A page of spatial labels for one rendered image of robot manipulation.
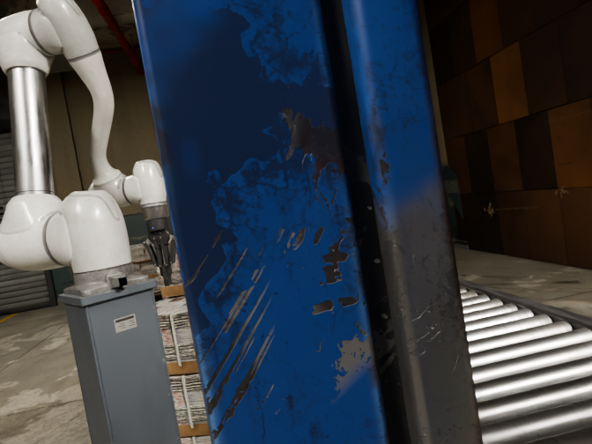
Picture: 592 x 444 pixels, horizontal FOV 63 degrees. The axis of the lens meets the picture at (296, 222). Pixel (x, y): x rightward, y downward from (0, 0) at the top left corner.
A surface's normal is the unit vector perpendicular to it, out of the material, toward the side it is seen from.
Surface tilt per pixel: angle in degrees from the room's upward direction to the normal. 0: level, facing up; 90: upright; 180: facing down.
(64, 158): 90
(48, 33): 119
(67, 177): 90
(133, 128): 90
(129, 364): 90
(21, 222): 76
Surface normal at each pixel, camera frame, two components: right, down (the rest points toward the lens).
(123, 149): 0.14, 0.03
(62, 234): -0.31, 0.06
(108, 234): 0.73, -0.11
